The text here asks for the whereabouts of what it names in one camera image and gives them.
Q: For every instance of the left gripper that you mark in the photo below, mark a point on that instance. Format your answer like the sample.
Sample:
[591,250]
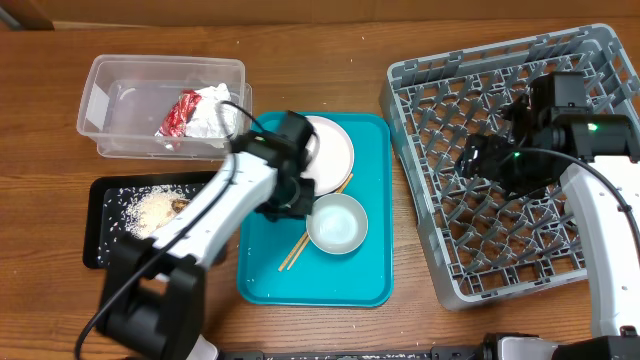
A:
[302,209]

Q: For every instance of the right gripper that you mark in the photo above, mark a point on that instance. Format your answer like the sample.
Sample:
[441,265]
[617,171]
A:
[493,147]

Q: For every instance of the large pink plate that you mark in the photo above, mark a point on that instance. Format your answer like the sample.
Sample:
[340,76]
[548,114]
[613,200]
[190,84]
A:
[332,155]

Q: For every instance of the grey bowl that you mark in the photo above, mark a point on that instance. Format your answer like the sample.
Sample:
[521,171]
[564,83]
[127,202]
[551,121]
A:
[338,224]

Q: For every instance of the wooden chopstick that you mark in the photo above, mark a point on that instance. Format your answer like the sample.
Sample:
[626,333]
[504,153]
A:
[295,252]
[339,190]

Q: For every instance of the white napkin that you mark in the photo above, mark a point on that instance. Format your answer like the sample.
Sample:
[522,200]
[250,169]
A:
[209,120]

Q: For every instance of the brown food scrap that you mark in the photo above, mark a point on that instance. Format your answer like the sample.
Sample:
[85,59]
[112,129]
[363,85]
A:
[178,205]

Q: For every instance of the red snack wrapper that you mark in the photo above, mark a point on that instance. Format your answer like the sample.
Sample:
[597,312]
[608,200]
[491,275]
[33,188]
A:
[175,122]

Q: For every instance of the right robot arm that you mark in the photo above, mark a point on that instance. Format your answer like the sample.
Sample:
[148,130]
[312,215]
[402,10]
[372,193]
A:
[595,159]

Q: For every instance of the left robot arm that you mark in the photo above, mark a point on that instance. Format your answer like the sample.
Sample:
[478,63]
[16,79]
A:
[153,296]

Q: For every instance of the grey dishwasher rack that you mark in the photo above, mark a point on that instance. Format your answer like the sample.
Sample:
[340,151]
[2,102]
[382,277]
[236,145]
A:
[480,247]

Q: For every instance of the teal serving tray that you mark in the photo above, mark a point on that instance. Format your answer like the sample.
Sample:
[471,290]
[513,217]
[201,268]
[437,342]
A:
[362,278]

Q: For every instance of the black plastic tray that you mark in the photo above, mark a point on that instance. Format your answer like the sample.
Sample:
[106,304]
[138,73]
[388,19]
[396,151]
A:
[101,185]

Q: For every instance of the clear plastic bin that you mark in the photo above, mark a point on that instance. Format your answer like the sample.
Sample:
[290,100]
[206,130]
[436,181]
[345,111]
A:
[127,97]

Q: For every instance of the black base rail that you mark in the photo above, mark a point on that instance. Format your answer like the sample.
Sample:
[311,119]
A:
[380,354]

